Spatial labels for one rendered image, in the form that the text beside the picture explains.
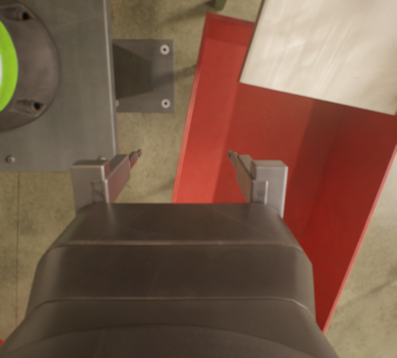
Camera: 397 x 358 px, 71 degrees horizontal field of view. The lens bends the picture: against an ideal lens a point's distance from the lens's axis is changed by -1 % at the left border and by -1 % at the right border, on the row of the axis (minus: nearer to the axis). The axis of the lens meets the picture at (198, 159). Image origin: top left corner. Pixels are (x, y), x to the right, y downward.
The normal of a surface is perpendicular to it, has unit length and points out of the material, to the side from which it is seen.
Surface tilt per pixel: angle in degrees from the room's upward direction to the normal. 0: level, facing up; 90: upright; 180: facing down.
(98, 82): 0
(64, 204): 0
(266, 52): 30
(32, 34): 66
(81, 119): 0
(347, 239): 90
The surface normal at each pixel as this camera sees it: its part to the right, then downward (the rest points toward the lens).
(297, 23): -0.07, 0.70
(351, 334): 0.02, 0.26
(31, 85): 0.90, 0.42
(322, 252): -0.98, -0.18
